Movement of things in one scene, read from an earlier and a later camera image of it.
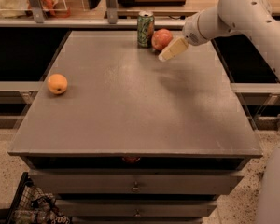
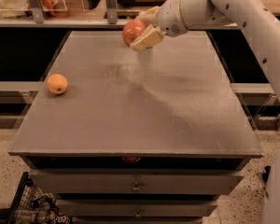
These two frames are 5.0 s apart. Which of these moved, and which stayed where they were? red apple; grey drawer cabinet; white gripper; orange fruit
Moved: white gripper; red apple
Stayed: grey drawer cabinet; orange fruit
